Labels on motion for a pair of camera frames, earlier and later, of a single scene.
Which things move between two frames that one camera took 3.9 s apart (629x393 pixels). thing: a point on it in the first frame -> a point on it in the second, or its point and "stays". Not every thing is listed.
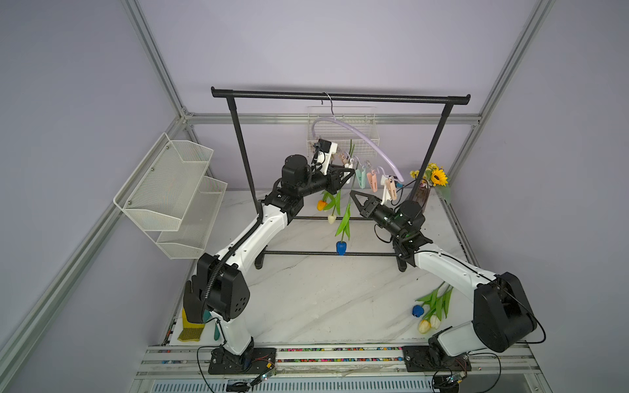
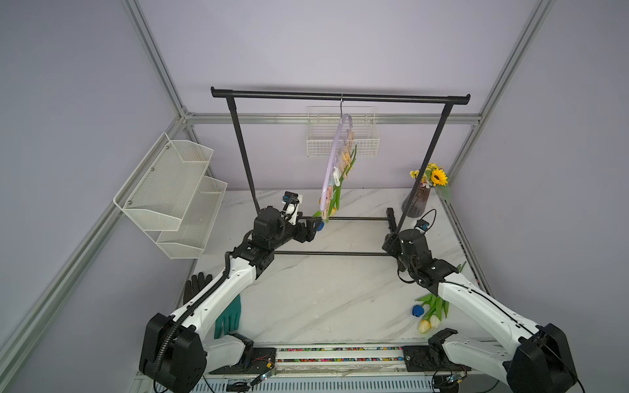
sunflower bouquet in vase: x=432 y=176 stays
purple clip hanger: x=377 y=178 -> x=340 y=159
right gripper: x=370 y=208 -> x=392 y=244
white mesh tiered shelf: x=169 y=196 stays
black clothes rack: x=233 y=94 stays
